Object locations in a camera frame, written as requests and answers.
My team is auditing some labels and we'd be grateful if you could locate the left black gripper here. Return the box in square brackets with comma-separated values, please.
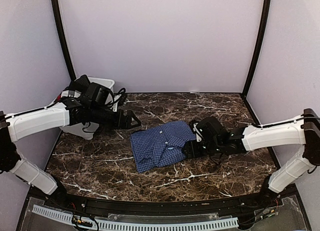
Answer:
[89, 104, 142, 130]

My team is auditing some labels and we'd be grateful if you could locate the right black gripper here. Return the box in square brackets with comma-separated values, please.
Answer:
[181, 138, 223, 159]

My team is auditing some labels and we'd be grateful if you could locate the blue checked long sleeve shirt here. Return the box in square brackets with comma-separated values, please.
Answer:
[130, 120, 196, 173]

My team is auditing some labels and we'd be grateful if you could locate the white plastic bin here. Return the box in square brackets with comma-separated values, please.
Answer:
[59, 77, 117, 140]

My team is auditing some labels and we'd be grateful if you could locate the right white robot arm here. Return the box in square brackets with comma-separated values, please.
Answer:
[182, 108, 320, 208]

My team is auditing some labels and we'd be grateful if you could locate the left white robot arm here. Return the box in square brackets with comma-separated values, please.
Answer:
[0, 97, 141, 209]

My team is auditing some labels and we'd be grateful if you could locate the black white patterned shirt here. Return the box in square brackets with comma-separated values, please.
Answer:
[60, 74, 91, 98]

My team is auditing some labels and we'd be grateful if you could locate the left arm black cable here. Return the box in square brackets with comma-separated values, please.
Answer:
[104, 87, 128, 109]

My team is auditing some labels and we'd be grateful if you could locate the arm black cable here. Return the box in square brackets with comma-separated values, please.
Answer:
[211, 152, 225, 166]
[104, 87, 128, 109]

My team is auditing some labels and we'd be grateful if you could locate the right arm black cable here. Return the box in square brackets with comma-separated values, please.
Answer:
[211, 152, 225, 166]

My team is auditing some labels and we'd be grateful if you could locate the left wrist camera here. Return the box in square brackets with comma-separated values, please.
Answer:
[81, 82, 112, 108]

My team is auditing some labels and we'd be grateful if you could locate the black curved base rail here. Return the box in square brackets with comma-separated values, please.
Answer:
[14, 184, 313, 231]

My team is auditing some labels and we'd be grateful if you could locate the white slotted cable duct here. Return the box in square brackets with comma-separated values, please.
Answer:
[32, 204, 239, 231]

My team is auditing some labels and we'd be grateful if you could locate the left black frame post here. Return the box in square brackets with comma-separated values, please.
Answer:
[51, 0, 76, 81]

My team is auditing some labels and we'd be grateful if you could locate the black frame post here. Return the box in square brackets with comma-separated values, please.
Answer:
[51, 0, 76, 81]
[241, 0, 271, 100]

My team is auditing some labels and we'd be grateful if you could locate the right black frame post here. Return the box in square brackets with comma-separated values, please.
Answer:
[241, 0, 271, 100]

